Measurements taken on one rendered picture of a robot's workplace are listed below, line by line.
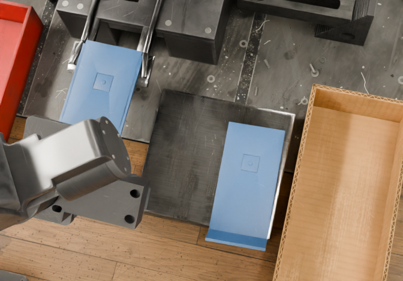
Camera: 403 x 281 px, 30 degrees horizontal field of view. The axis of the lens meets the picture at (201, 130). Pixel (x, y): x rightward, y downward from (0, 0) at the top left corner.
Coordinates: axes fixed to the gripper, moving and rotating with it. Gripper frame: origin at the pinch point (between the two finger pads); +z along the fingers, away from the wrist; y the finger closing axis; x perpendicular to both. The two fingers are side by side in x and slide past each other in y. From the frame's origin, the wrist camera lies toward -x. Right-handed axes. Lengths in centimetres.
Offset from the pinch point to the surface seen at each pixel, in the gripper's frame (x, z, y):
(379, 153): -34.3, 12.5, 6.8
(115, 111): -2.7, 4.0, 5.5
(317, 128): -26.3, 13.4, 7.9
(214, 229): -17.0, 5.4, -5.8
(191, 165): -12.2, 8.9, 0.3
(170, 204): -11.0, 6.8, -4.5
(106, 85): -0.7, 5.2, 8.0
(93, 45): 2.2, 7.2, 12.1
